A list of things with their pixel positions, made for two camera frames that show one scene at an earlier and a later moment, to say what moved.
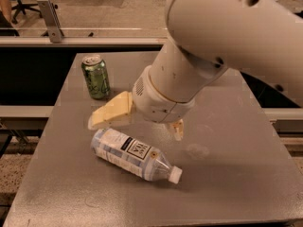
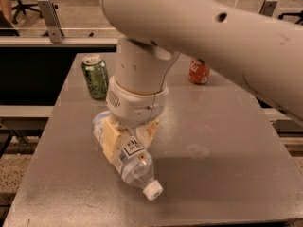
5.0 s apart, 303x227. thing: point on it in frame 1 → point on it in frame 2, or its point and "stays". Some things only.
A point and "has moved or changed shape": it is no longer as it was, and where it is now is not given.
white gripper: [156, 104] → [138, 107]
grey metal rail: [86, 42] stays
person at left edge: [7, 26] stays
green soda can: [97, 76] stays
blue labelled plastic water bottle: [134, 155] has moved or changed shape
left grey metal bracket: [51, 18] stays
